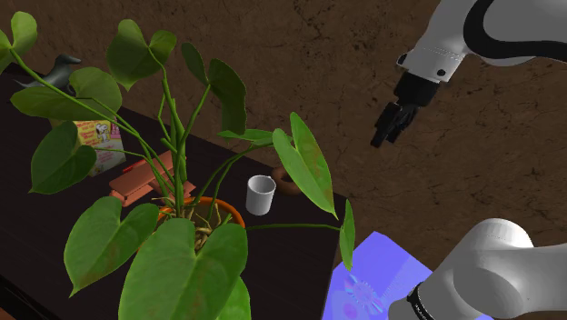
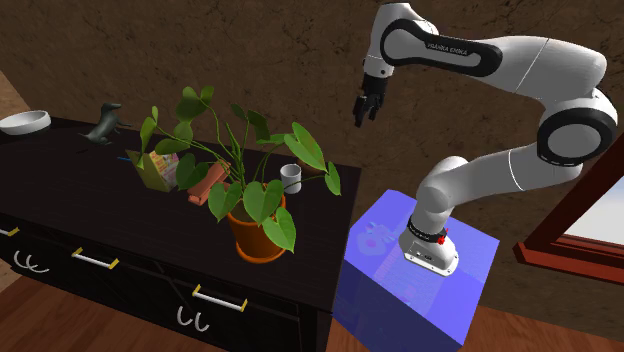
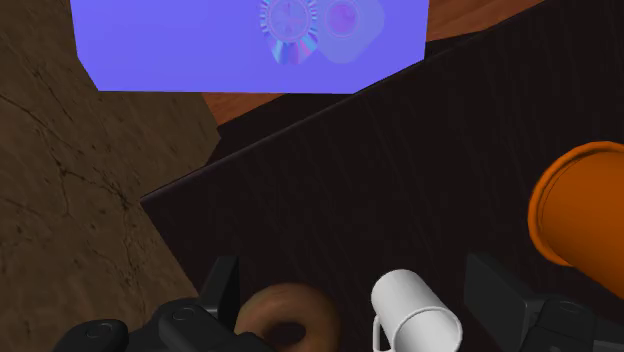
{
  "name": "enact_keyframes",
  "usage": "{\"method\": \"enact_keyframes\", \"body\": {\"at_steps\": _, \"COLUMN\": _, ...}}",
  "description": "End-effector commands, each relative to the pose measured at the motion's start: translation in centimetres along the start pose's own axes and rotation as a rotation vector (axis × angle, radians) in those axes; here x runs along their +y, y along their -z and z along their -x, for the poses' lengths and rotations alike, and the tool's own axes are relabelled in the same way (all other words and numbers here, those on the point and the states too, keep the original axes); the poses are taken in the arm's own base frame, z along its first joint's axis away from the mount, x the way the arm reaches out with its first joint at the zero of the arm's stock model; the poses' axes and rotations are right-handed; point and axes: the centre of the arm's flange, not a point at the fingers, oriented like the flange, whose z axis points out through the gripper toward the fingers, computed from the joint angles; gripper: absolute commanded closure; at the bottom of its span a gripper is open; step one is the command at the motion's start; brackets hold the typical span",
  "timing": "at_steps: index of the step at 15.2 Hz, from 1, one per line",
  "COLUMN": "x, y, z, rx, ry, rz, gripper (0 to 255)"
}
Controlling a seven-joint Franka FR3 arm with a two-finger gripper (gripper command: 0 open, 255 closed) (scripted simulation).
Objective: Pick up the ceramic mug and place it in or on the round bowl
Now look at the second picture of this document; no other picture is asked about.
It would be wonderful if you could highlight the blue robot stand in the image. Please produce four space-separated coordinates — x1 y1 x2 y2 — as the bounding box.
331 188 501 352

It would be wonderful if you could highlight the orange stapler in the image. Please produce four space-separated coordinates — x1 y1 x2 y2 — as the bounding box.
186 160 233 206

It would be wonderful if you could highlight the grey dinosaur figure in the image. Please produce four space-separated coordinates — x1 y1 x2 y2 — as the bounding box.
78 102 133 146

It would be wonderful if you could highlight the green plant in orange pot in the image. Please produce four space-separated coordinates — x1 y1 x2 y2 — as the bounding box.
138 85 343 265

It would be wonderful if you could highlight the white cup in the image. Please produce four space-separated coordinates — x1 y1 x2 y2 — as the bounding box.
279 163 303 195

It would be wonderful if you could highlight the black chest of drawers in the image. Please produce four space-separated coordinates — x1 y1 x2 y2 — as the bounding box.
0 116 363 352

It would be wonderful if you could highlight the red framed window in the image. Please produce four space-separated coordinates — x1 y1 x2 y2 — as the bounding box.
512 130 624 287

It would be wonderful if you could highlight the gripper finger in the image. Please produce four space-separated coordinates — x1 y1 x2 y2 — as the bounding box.
352 95 368 129
367 95 384 123

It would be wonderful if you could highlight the white bowl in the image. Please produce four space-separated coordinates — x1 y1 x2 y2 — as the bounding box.
0 109 53 137

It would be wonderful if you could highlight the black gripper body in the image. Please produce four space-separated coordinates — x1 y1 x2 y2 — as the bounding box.
360 72 390 102

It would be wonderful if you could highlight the yellow box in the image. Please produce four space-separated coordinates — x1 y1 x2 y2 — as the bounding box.
125 149 181 193

